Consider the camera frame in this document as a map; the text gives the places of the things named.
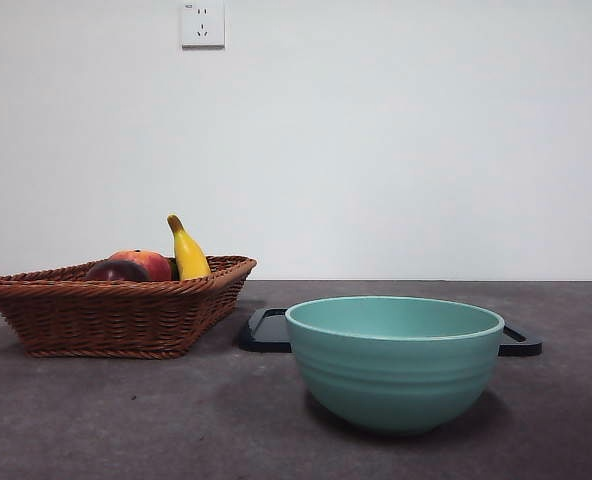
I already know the teal ribbed bowl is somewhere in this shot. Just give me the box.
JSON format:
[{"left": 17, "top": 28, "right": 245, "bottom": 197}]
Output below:
[{"left": 284, "top": 295, "right": 506, "bottom": 435}]

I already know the dark purple plum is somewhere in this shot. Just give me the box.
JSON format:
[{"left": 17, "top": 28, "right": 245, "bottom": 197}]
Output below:
[{"left": 85, "top": 258, "right": 151, "bottom": 282}]

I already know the dark rectangular tray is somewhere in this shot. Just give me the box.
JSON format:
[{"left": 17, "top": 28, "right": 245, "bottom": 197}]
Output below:
[{"left": 239, "top": 307, "right": 545, "bottom": 357}]

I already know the yellow banana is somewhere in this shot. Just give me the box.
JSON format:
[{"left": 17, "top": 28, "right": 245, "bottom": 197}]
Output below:
[{"left": 166, "top": 214, "right": 212, "bottom": 281}]

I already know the red orange peach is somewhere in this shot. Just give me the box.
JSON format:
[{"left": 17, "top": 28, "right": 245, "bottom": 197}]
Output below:
[{"left": 108, "top": 248, "right": 173, "bottom": 282}]

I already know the brown wicker basket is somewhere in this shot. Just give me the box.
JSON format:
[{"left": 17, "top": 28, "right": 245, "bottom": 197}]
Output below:
[{"left": 0, "top": 255, "right": 258, "bottom": 360}]

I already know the white wall socket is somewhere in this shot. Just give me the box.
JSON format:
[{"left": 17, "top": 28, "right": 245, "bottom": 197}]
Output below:
[{"left": 181, "top": 2, "right": 226, "bottom": 50}]

